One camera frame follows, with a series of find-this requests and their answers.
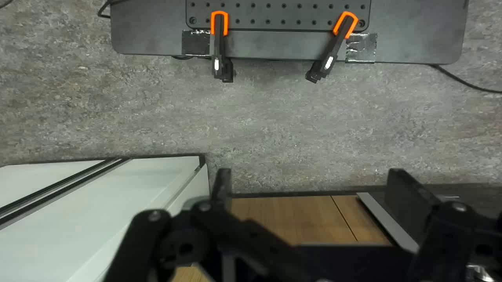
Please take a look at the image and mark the dark grey cart platform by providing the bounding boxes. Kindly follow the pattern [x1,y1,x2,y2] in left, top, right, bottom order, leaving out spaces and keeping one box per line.
[109,0,468,66]

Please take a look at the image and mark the black oven with steel trim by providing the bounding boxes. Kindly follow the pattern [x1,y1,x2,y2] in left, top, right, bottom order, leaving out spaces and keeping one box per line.
[356,182,502,256]

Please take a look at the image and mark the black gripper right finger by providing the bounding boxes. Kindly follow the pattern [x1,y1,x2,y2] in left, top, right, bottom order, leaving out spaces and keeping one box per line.
[385,168,502,282]

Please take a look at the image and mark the wooden base cabinet door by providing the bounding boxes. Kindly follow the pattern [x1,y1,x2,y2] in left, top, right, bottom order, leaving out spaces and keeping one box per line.
[228,193,395,248]

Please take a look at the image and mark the thin black floor cable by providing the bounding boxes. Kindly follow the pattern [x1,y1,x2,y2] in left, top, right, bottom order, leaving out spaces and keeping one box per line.
[429,63,502,96]
[95,0,114,21]

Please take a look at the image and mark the grey tall cabinet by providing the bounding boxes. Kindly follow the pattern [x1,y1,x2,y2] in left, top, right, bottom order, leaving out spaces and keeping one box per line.
[0,152,211,282]

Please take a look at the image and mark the silver metal bracket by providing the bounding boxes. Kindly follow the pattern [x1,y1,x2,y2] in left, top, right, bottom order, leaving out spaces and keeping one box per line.
[343,33,378,64]

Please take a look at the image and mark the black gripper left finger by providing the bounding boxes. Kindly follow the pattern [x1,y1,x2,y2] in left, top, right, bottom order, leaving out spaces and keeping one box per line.
[103,168,247,282]

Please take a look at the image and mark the orange black bar clamp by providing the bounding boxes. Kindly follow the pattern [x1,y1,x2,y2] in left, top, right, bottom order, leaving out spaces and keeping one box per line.
[208,10,235,85]
[304,10,360,85]

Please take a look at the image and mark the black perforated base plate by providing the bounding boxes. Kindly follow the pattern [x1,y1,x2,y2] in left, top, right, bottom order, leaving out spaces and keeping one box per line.
[185,0,373,32]

